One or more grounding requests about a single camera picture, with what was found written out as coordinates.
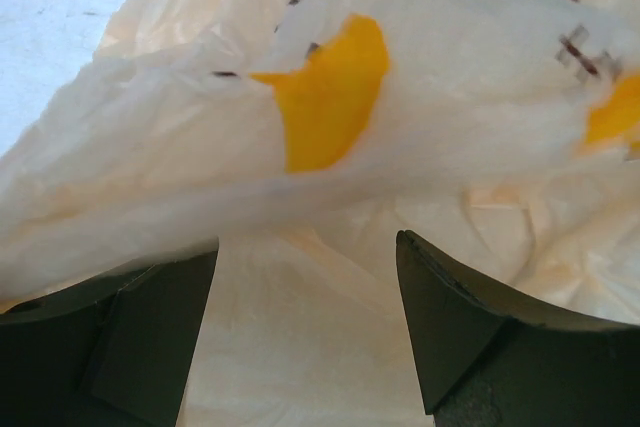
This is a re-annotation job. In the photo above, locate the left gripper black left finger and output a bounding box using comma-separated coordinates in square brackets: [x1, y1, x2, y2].
[1, 252, 217, 426]

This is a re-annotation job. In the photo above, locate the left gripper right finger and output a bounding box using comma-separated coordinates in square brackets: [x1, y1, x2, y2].
[396, 231, 639, 427]

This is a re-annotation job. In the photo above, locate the orange translucent plastic bag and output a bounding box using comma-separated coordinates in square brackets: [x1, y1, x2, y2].
[1, 0, 639, 426]

